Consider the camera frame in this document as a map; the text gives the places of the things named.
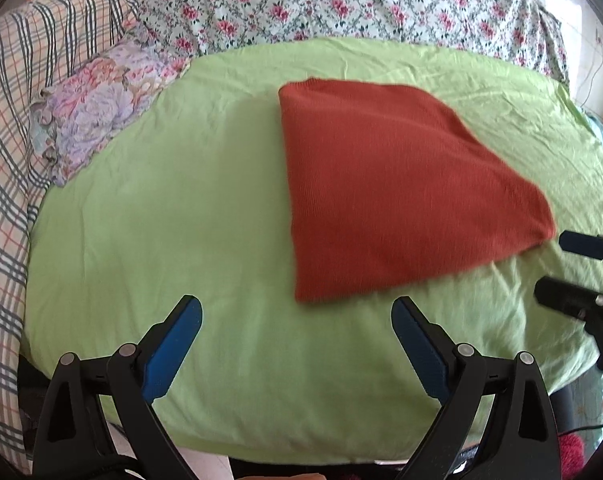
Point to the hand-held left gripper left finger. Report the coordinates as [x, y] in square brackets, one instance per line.
[174, 345]

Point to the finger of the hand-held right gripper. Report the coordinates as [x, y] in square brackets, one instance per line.
[566, 296]
[579, 243]

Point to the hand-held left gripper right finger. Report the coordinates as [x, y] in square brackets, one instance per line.
[421, 345]

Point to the orange knit sweater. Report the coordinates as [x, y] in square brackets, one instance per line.
[391, 185]

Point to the light green bed sheet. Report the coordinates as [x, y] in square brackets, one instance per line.
[156, 235]

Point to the red fuzzy slipper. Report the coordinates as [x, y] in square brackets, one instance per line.
[572, 452]

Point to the purple floral pillow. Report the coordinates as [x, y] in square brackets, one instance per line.
[96, 105]

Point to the plaid striped blanket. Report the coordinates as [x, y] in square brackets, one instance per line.
[11, 110]

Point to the floral rose bed cover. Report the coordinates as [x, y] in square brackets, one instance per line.
[356, 0]

